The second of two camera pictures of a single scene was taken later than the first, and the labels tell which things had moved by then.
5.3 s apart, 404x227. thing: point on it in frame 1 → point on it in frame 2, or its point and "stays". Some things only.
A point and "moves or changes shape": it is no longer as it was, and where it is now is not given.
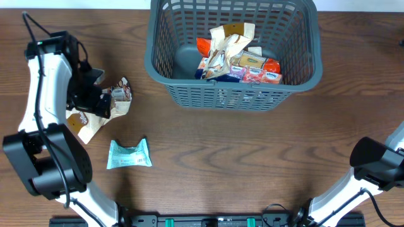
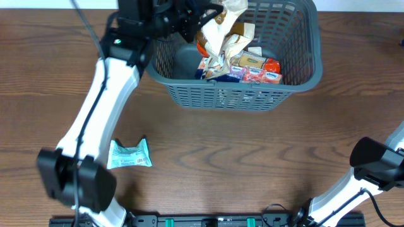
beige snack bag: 225,41 stays
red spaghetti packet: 242,58 stays
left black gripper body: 85,95 → 165,21
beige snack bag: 256,50 stays
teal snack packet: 119,156 stays
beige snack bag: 86,125 moves or changes shape
